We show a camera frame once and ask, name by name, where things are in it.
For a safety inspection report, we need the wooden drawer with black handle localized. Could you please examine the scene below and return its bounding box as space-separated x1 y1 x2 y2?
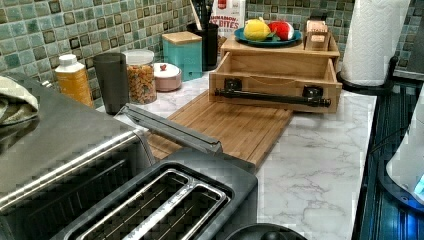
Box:
209 52 342 113

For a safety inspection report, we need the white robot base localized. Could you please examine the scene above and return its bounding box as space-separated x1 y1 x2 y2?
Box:
379 85 423 213

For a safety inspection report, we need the wooden drawer cabinet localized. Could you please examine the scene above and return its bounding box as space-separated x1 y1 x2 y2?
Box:
220 31 340 69

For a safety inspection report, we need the bamboo cutting board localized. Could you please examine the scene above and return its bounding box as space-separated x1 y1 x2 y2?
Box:
168 91 293 168

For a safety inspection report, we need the pink ceramic lidded bowl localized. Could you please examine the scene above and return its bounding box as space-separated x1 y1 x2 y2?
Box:
154 63 182 92

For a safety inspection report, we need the teal canister with wooden lid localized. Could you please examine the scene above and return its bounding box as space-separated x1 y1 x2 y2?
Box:
162 31 203 82

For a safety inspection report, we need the black two-slot toaster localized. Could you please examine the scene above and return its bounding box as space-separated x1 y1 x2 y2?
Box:
51 148 258 240

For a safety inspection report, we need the glass jar with cereal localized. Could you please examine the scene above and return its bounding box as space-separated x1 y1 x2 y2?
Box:
123 49 157 104

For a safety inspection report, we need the black utensil holder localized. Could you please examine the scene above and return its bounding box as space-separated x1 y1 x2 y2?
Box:
187 0 218 71

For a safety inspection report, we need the teal plate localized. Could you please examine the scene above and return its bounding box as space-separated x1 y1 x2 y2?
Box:
234 28 302 47

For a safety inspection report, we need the yellow plush lemon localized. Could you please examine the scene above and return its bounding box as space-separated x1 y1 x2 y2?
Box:
243 19 271 41

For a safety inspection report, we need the cinnamon bites cereal box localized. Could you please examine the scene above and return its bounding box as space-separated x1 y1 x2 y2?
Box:
210 0 246 38

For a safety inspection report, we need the dark grey tumbler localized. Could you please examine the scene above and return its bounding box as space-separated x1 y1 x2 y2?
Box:
93 53 129 115

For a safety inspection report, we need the red plush fruit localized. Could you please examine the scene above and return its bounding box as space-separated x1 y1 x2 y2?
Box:
268 21 294 41

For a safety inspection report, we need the black round lid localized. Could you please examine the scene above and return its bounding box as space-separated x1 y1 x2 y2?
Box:
225 223 307 240

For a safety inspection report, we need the small wooden box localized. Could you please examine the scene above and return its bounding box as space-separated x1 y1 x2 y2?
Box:
304 20 330 51

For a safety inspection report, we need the orange bottle with white cap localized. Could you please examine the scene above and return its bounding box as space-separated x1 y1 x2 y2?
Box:
55 54 94 107

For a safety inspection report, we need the stainless steel toaster oven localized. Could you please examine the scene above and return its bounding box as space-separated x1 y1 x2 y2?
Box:
0 72 224 240

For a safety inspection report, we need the black paper towel holder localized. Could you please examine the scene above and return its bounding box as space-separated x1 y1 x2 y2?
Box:
336 56 398 96

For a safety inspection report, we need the paper towel roll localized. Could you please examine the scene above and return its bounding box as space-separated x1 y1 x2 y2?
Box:
340 0 411 87

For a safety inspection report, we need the folded cloth towel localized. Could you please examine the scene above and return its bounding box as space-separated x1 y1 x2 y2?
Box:
0 76 39 126

